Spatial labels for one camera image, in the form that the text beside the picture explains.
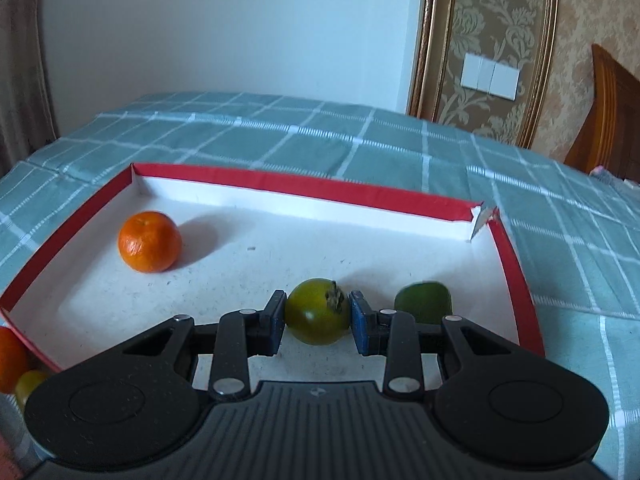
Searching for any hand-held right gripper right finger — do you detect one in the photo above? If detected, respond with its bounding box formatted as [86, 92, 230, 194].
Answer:
[348, 290, 516, 395]

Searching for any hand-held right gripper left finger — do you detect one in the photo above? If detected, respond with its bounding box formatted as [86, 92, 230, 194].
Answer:
[122, 290, 288, 401]

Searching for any green persimmon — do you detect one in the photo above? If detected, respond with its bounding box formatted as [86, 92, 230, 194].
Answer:
[284, 278, 352, 346]

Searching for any shallow red cardboard box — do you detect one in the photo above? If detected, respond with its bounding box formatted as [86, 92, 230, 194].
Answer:
[0, 162, 546, 373]

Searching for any small yellow-green fruit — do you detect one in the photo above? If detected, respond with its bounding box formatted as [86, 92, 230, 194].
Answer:
[15, 369, 52, 407]

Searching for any orange mandarin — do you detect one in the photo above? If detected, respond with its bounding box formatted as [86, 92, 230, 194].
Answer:
[0, 326, 29, 395]
[118, 211, 183, 274]

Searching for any dark green fruit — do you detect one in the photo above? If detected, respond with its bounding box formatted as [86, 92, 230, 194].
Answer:
[394, 281, 454, 325]

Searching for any beige curtain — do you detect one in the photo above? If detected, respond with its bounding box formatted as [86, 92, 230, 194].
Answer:
[0, 0, 59, 177]

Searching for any white wall switch panel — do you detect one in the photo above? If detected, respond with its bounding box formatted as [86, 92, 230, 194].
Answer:
[460, 52, 522, 100]

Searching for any gold wall panel frame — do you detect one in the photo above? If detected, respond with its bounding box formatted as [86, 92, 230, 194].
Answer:
[407, 0, 561, 149]

